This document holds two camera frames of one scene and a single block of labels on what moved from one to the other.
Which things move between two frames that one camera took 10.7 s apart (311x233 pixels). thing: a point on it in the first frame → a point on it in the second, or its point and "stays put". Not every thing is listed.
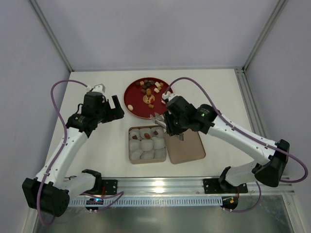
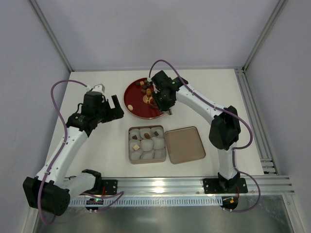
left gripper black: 111,110 stays put
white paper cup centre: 146,145 stays put
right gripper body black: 168,124 → 161,104
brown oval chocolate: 146,135 stays put
